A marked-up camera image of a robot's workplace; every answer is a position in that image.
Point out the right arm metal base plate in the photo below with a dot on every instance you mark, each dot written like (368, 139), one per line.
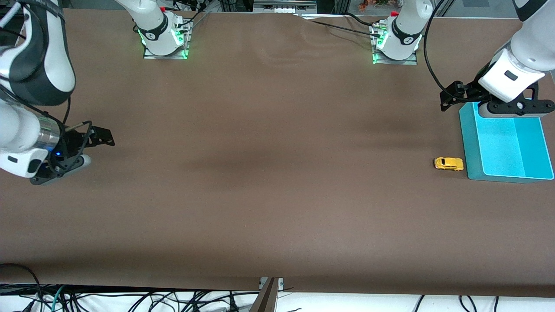
(167, 55)

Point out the metal table bracket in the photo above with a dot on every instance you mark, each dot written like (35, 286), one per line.
(279, 283)

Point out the grey angled support beam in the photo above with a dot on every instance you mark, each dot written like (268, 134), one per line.
(265, 301)

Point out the cyan plastic storage bin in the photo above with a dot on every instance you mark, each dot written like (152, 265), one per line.
(503, 147)

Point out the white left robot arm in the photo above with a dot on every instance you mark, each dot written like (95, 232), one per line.
(516, 69)

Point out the white power strip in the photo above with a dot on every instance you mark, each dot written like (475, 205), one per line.
(284, 6)

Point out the orange background object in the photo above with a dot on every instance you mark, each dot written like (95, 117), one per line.
(368, 4)

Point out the brown table cover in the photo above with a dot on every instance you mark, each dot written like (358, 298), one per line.
(277, 182)

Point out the yellow beetle toy car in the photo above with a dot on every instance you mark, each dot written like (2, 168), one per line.
(448, 164)

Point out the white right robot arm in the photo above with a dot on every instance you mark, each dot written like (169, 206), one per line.
(39, 56)

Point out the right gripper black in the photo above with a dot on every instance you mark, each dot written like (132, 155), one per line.
(74, 141)

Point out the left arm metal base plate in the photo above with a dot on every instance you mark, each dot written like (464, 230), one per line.
(394, 61)

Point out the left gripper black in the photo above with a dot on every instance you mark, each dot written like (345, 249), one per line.
(471, 90)

